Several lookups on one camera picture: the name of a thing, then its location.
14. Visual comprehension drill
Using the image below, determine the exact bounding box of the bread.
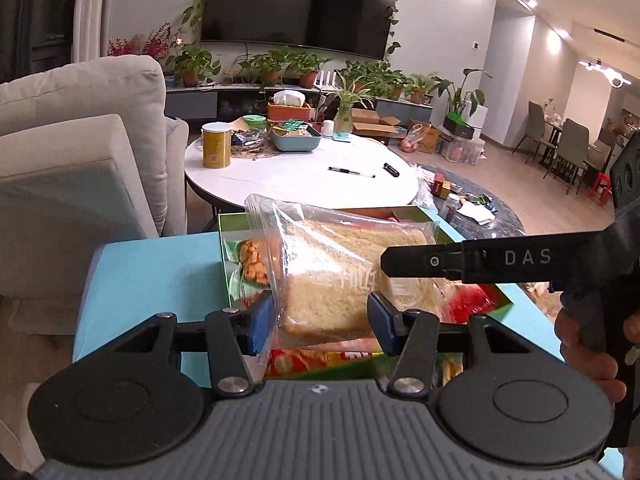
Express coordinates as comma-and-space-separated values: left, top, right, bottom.
245, 194, 457, 349

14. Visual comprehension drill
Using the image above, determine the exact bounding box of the person right hand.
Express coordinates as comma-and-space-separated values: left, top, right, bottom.
554, 309, 627, 404

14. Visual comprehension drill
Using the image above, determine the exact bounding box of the red snack bag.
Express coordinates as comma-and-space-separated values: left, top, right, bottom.
264, 338, 383, 379

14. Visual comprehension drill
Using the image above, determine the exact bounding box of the green cracker snack bag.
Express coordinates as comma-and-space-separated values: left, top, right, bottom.
221, 238, 270, 309

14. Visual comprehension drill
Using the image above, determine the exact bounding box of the round flatbread red package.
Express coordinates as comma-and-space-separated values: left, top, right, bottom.
440, 283, 500, 324

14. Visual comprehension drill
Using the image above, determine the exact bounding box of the green cardboard box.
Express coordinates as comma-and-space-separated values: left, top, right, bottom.
218, 197, 512, 380

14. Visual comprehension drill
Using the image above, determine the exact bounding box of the grey dining chair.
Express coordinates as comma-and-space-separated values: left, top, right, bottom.
544, 118, 590, 192

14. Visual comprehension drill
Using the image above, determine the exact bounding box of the dark marble round table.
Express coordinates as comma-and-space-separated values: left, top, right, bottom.
413, 166, 525, 240

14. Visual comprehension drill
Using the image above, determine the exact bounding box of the glass jar with white lid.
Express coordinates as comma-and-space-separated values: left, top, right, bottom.
440, 193, 460, 222

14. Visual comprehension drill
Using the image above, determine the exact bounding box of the small black remote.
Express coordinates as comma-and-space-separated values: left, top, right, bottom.
383, 162, 400, 178

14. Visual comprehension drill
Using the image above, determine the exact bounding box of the white round table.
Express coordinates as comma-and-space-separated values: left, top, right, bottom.
184, 136, 419, 209

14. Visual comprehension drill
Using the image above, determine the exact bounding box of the black pen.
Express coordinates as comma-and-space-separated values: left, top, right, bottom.
328, 166, 376, 179

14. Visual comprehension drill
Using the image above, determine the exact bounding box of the yellow cylindrical can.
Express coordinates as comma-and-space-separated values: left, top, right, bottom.
201, 122, 232, 169

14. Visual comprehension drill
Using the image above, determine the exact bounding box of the blue snack tray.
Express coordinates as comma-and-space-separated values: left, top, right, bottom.
269, 125, 321, 153

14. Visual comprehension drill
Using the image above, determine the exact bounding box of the brown cardboard box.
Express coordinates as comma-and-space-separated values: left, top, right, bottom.
350, 108, 401, 139

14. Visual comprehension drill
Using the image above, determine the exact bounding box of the glass vase with plant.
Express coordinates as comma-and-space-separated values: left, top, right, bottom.
328, 72, 373, 133

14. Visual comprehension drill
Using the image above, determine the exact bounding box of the orange tissue box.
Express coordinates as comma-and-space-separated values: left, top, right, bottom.
267, 103, 314, 122

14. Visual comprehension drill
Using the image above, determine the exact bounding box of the grey sofa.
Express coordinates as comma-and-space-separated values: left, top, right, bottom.
1, 55, 189, 336

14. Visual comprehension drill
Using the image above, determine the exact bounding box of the red berry flower arrangement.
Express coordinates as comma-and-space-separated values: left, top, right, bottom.
107, 23, 182, 62

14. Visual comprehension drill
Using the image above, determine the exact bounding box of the black television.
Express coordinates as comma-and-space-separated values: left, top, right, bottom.
201, 0, 395, 60

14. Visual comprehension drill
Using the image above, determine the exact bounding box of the white curtain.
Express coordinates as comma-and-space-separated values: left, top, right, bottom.
72, 0, 113, 63

